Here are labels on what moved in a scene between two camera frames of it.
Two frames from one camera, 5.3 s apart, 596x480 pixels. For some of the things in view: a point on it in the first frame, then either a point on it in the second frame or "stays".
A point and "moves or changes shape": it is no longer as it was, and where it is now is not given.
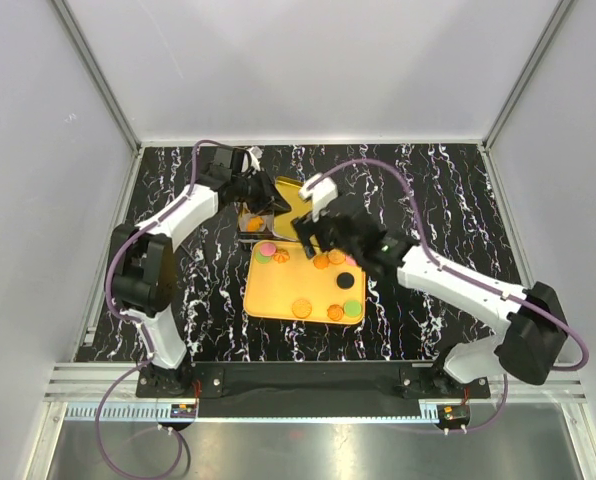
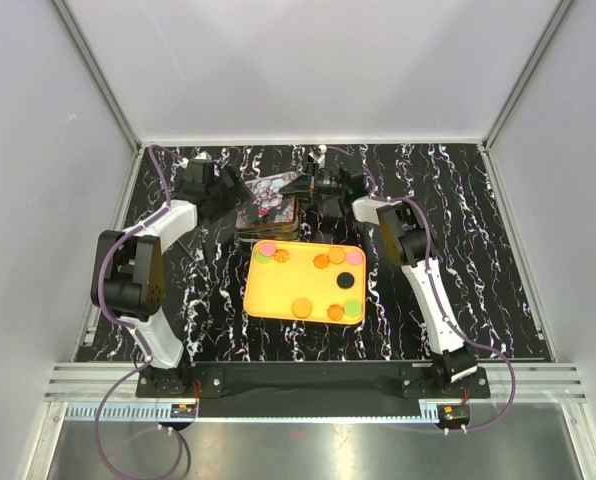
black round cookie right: x=345 y=280 stays
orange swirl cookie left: x=281 y=256 stays
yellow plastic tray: x=283 y=285 stays
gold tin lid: x=288 y=189 moves or changes shape
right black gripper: x=306 y=228 -> x=299 y=187
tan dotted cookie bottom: x=301 y=308 stays
